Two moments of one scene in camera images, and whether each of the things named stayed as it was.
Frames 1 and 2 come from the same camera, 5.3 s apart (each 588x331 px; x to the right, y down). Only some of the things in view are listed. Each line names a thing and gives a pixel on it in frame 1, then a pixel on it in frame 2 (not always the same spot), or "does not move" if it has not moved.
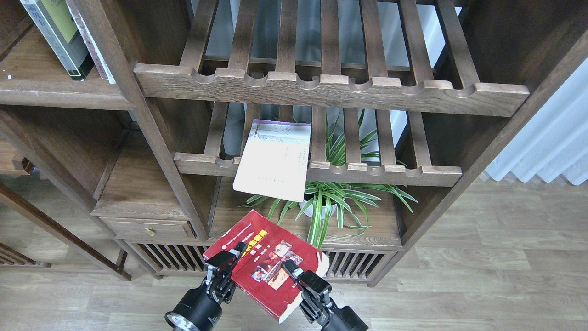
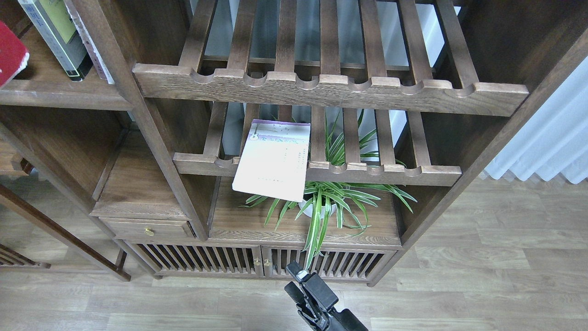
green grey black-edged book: x=54 y=20 does not move
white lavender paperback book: x=274 y=162 does not move
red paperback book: x=261 y=277 → x=14 y=55
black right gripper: x=316 y=305 does not move
